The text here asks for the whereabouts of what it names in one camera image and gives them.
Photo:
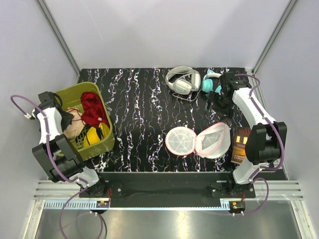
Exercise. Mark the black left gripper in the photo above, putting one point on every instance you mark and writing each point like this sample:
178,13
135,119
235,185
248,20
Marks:
67,119

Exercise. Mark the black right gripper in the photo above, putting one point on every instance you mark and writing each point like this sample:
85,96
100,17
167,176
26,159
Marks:
213,96

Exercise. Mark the beige bra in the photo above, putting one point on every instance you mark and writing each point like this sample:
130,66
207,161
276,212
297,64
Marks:
76,126

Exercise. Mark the white pink-trimmed mesh laundry bag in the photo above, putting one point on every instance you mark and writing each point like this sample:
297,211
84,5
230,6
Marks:
211,143

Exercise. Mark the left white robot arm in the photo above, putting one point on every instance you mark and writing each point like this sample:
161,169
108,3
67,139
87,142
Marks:
59,159

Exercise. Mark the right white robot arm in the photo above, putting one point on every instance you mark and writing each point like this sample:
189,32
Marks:
265,146

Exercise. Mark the olive green plastic basket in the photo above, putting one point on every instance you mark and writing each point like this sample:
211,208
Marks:
71,99

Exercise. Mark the teal cat-ear headphones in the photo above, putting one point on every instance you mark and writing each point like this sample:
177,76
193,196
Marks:
207,84

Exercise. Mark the white grey headset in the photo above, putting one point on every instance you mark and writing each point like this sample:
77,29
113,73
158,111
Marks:
183,80

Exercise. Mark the red garment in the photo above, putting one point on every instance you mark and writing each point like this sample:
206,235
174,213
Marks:
94,112

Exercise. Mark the dark paperback book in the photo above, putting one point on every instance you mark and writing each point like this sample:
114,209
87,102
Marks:
240,138

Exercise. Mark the aluminium left corner post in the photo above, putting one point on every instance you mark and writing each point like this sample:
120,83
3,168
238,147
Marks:
58,35

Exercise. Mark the aluminium corner post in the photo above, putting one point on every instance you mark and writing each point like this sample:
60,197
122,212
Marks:
275,33
58,35

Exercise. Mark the aluminium right corner post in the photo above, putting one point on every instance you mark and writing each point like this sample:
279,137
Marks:
275,33

